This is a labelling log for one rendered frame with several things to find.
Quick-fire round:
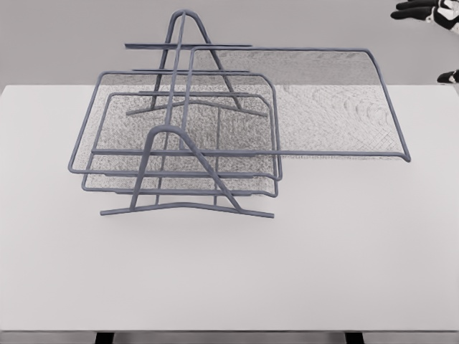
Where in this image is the white black-striped right robot hand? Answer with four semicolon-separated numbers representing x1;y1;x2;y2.
389;0;459;85

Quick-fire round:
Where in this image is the grey mesh tray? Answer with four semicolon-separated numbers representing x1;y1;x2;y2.
179;45;412;165
67;70;284;182
80;92;280;200

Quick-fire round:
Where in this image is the grey mesh tray, wide rim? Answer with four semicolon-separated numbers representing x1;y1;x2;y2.
67;70;284;182

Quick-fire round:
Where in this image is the grey mesh tray, narrow rim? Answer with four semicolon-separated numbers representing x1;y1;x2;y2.
80;92;280;200

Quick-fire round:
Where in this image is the grey wire tray rack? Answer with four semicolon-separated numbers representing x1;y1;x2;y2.
99;9;275;219

